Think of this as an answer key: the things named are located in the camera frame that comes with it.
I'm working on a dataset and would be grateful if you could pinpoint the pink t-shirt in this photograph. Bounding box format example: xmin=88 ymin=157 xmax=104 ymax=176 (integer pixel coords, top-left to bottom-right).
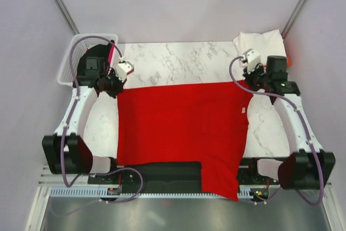
xmin=108 ymin=40 xmax=115 ymax=65

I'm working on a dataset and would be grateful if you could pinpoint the white plastic basket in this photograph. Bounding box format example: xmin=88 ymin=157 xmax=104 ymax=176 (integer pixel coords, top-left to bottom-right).
xmin=57 ymin=33 xmax=118 ymax=87

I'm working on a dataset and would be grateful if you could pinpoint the white slotted cable duct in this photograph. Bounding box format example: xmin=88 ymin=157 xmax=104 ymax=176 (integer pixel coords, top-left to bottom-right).
xmin=49 ymin=186 xmax=268 ymax=200

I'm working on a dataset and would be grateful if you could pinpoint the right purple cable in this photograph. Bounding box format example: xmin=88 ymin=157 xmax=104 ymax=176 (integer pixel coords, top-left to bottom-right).
xmin=229 ymin=56 xmax=324 ymax=207

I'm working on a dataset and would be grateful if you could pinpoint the black t-shirt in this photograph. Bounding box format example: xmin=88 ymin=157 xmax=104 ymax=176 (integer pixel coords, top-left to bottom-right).
xmin=77 ymin=44 xmax=112 ymax=77

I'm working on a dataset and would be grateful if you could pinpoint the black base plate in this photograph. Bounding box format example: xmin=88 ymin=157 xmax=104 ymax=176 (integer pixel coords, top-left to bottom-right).
xmin=88 ymin=158 xmax=278 ymax=199

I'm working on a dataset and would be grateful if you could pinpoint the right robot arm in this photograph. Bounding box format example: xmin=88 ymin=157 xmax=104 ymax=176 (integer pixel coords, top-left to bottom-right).
xmin=241 ymin=50 xmax=336 ymax=190

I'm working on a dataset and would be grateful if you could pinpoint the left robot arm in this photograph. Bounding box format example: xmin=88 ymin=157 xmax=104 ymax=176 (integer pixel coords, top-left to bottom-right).
xmin=42 ymin=61 xmax=134 ymax=184

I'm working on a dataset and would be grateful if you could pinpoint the folded white t-shirt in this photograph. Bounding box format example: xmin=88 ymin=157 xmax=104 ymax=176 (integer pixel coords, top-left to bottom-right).
xmin=233 ymin=29 xmax=287 ymax=65

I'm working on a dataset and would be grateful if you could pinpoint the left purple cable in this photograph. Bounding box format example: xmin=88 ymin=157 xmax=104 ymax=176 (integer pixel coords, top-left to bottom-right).
xmin=50 ymin=35 xmax=144 ymax=218

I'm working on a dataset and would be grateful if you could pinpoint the aluminium rail frame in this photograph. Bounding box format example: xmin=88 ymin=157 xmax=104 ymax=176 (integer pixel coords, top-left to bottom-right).
xmin=26 ymin=167 xmax=342 ymax=230

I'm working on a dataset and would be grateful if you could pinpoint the red t-shirt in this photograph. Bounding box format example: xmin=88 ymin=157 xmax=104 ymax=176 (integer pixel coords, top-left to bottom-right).
xmin=117 ymin=81 xmax=252 ymax=201

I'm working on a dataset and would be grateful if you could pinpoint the purple cable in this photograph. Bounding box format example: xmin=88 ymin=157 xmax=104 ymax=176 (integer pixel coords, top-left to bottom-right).
xmin=50 ymin=35 xmax=144 ymax=218
xmin=229 ymin=56 xmax=324 ymax=207

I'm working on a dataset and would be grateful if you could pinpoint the folded orange t-shirt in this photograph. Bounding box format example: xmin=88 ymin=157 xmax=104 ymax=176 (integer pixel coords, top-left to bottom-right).
xmin=263 ymin=56 xmax=292 ymax=68

